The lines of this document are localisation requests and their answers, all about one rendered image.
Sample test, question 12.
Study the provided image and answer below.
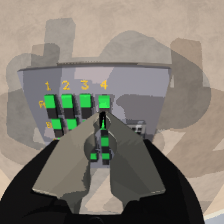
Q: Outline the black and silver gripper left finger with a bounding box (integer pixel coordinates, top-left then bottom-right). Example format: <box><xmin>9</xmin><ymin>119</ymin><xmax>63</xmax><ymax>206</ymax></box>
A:
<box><xmin>0</xmin><ymin>111</ymin><xmax>104</xmax><ymax>224</ymax></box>

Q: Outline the grey switch panel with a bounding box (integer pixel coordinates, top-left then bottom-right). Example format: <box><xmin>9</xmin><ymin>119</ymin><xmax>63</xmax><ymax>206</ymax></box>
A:
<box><xmin>17</xmin><ymin>64</ymin><xmax>172</xmax><ymax>168</ymax></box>

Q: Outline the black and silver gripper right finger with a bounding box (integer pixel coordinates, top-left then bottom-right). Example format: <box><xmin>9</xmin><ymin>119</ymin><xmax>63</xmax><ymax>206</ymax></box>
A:
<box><xmin>104</xmin><ymin>111</ymin><xmax>205</xmax><ymax>224</ymax></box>

